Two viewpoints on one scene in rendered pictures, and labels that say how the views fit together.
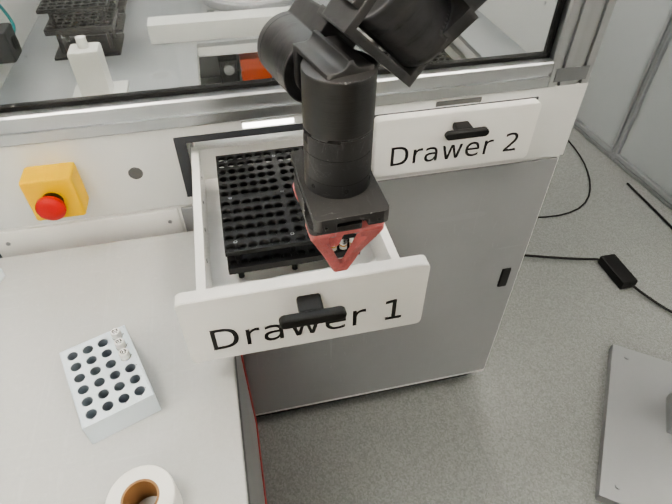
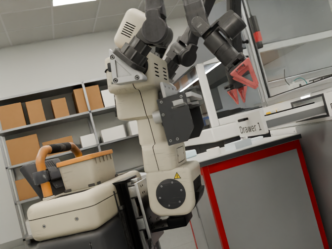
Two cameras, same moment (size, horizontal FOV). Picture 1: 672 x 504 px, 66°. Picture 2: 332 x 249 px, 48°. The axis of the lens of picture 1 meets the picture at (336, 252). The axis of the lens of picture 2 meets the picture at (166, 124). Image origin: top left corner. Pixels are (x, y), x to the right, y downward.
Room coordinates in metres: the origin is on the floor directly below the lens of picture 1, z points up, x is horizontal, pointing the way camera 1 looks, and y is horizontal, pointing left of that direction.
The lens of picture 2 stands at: (-0.01, -1.80, 0.91)
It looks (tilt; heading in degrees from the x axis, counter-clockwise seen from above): 2 degrees up; 90
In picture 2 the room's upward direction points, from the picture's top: 15 degrees counter-clockwise
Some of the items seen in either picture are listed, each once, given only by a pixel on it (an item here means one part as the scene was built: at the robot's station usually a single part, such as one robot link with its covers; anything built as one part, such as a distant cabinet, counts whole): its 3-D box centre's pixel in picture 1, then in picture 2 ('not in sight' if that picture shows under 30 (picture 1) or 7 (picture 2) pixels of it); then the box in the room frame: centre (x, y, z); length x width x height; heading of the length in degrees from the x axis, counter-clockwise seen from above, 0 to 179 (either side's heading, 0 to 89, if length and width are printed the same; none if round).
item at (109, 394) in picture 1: (109, 380); (238, 144); (0.36, 0.29, 0.78); 0.12 x 0.08 x 0.04; 32
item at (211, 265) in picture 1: (282, 207); (288, 116); (0.60, 0.08, 0.86); 0.40 x 0.26 x 0.06; 13
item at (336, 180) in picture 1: (337, 160); (234, 79); (0.37, 0.00, 1.10); 0.10 x 0.07 x 0.07; 15
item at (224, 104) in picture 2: not in sight; (229, 99); (0.67, 1.85, 1.13); 1.78 x 1.14 x 0.45; 103
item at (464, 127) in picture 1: (464, 129); not in sight; (0.75, -0.21, 0.91); 0.07 x 0.04 x 0.01; 103
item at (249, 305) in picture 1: (307, 309); (250, 124); (0.40, 0.03, 0.87); 0.29 x 0.02 x 0.11; 103
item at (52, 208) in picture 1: (51, 206); not in sight; (0.59, 0.41, 0.88); 0.04 x 0.03 x 0.04; 103
